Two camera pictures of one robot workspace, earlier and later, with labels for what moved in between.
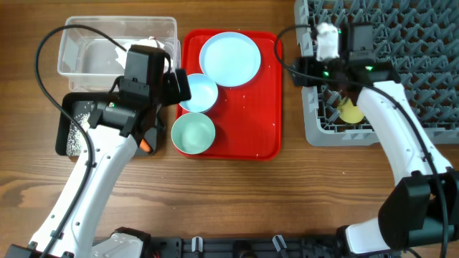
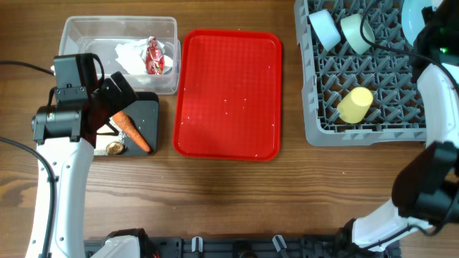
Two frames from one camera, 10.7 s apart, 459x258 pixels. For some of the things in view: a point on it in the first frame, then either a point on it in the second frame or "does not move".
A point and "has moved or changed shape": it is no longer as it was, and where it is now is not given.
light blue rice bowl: x=204 y=93 → x=325 y=28
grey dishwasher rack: x=419 y=37 does not move
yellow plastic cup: x=349 y=112 does not move
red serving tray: x=247 y=118 does not move
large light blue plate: x=230 y=59 → x=413 y=21
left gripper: x=173 y=97 → x=118 y=100
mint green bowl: x=193 y=133 has moved or changed shape
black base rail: x=181 y=247 does not move
